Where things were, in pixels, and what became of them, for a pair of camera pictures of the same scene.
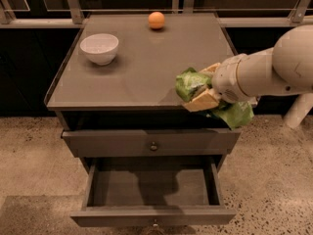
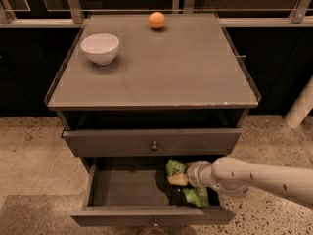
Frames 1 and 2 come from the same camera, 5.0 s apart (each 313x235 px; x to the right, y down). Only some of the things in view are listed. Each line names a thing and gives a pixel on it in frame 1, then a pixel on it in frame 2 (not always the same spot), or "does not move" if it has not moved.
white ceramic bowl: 100,48 does not move
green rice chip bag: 192,81 to 198,196
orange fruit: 156,20 does not move
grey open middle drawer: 154,192 does not move
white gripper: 228,78 to 193,173
